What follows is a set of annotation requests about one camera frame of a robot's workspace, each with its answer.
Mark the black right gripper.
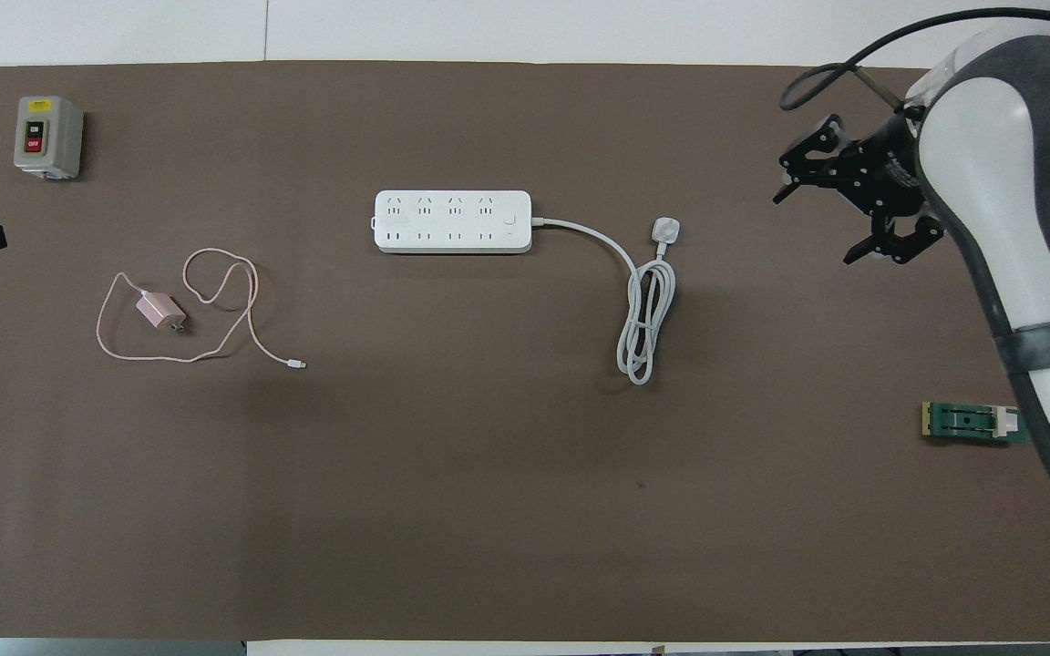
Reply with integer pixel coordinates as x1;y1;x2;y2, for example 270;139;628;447
771;111;946;266

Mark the pink charger adapter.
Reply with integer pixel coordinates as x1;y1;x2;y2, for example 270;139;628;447
135;290;189;334

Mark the pink charging cable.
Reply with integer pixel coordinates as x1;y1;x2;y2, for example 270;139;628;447
95;248;308;372

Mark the white power strip with cord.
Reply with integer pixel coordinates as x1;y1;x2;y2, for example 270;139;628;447
372;189;682;386

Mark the green clip block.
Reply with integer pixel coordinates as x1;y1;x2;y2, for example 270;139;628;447
921;401;1029;447

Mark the brown table mat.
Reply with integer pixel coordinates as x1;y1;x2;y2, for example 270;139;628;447
0;61;1050;644

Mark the grey on-off switch box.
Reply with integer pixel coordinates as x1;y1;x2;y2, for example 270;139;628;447
14;96;85;180

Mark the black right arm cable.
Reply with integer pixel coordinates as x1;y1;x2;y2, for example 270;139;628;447
779;6;1050;112

